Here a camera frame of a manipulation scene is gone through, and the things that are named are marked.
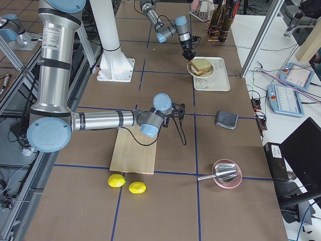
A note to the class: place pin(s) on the yellow lemon near board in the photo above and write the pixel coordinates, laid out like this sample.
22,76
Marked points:
116,180

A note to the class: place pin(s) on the dark wine bottle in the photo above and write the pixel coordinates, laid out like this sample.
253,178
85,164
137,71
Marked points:
215,19
227,20

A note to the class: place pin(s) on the white pillar mount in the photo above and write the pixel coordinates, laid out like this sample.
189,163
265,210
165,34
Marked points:
114,65

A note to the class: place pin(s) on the teach pendant near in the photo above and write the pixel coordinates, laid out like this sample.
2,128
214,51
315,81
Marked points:
284,100

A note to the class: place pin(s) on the dark wine bottle front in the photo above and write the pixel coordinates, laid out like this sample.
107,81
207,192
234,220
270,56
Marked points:
227,20

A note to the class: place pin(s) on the aluminium frame post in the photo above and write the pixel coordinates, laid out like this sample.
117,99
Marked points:
271,15

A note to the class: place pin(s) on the white plate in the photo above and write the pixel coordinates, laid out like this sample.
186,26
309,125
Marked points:
205,75

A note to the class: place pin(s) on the pink bowl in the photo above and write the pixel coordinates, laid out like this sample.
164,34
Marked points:
230,185

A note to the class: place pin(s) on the wooden cutting board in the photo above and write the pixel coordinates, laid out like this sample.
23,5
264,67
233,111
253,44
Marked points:
134,152

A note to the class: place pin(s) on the metal scoop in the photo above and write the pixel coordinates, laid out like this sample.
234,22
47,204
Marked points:
223,173

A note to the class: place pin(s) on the teach pendant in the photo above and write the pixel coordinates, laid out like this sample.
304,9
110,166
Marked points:
297,76
284,100

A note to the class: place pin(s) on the dark wine bottle middle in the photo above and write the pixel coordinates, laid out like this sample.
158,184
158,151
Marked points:
215,19

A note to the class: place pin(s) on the water bottle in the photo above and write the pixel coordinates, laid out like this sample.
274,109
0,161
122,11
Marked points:
294,23

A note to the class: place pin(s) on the bread slice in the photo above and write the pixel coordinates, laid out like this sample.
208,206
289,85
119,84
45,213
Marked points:
200,63
200,72

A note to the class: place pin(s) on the teach pendant far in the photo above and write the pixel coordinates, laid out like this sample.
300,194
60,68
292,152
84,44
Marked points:
297,76

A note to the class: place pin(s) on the yellow lemon far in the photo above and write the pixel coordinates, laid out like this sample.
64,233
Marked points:
137,187

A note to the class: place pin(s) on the grey folded cloth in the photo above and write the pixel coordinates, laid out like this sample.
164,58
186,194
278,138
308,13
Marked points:
226,120

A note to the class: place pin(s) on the white serving tray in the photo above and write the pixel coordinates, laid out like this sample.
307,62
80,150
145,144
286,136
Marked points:
215,80

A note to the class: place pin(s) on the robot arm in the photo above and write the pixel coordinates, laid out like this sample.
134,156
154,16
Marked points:
52,122
165,29

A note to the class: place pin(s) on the clear rod with stand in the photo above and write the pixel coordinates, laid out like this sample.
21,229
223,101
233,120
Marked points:
309,96

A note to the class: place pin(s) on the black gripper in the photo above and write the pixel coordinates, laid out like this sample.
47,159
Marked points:
165,123
186,45

